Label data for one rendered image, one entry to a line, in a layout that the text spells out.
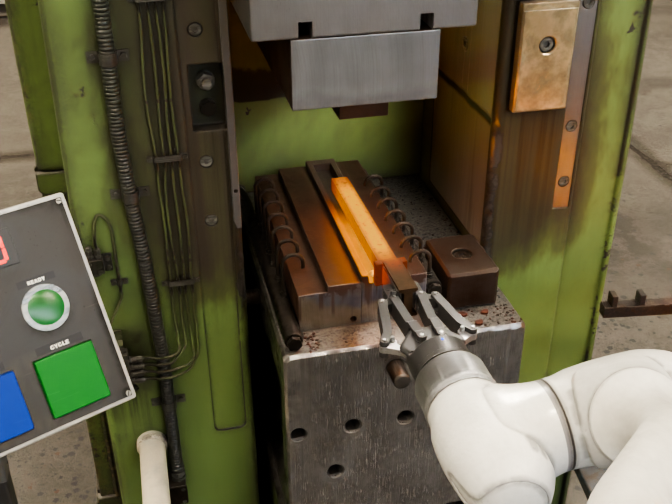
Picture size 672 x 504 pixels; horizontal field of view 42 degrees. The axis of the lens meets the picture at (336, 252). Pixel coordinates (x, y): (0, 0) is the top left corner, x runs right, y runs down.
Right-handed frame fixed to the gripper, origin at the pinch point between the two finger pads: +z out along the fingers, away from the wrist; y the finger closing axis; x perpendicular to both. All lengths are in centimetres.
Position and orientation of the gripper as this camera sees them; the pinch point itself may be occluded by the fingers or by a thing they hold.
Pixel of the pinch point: (398, 286)
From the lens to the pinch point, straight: 122.1
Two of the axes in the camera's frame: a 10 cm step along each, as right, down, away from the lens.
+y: 9.7, -1.2, 2.0
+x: 0.0, -8.6, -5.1
